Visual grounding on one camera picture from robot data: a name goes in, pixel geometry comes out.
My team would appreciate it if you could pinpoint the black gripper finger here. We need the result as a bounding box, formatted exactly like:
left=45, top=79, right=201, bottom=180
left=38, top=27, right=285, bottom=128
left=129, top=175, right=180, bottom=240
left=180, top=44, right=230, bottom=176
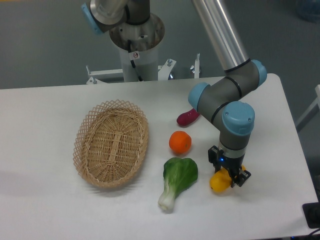
left=230, top=168, right=252, bottom=188
left=208, top=145, right=224, bottom=173

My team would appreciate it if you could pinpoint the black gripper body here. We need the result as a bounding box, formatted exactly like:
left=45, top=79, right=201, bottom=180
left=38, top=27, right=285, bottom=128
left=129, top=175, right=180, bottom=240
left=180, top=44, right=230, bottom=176
left=216, top=149, right=245, bottom=179

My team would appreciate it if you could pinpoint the yellow mango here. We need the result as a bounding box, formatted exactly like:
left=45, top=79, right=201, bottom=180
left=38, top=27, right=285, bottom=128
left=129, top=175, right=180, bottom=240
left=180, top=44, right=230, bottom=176
left=209, top=168, right=232, bottom=194

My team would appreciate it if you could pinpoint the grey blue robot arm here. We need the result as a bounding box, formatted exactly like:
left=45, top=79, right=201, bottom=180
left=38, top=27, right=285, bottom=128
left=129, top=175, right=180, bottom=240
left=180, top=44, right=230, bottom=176
left=81, top=0, right=267, bottom=186

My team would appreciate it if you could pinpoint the orange fruit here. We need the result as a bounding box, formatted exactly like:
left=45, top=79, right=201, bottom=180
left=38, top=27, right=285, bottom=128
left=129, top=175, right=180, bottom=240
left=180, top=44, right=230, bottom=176
left=168, top=131, right=192, bottom=154

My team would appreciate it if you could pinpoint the green bok choy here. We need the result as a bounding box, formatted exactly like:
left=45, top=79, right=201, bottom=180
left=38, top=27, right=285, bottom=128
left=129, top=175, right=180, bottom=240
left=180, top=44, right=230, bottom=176
left=158, top=157, right=198, bottom=213

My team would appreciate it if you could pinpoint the purple sweet potato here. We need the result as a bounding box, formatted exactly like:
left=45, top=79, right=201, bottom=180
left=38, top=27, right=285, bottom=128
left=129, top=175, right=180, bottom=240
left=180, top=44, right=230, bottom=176
left=176, top=108, right=200, bottom=127

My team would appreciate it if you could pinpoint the black device at edge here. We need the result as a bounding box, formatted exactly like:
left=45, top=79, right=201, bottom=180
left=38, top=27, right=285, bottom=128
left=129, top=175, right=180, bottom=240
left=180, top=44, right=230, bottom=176
left=302, top=202, right=320, bottom=229

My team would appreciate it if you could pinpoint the woven wicker basket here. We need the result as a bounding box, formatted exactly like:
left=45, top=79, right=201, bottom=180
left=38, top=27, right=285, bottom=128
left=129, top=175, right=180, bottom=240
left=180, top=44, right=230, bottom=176
left=73, top=99, right=149, bottom=188

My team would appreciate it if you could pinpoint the white bracket with bolt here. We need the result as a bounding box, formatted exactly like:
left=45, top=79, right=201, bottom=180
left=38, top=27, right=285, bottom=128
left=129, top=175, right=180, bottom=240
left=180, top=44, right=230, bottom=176
left=190, top=53, right=201, bottom=79

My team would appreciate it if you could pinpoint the white frame at right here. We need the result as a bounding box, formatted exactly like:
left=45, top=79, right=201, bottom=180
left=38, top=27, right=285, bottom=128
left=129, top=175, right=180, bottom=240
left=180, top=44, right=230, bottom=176
left=295, top=84, right=320, bottom=133

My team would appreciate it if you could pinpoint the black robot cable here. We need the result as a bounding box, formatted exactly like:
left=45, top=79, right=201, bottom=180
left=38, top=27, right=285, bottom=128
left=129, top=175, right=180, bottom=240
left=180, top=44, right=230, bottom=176
left=126, top=39, right=144, bottom=82

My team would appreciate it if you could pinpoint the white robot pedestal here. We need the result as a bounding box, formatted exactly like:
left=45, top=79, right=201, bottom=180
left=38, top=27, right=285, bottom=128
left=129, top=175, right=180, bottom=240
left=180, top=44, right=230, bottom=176
left=86, top=13, right=177, bottom=84

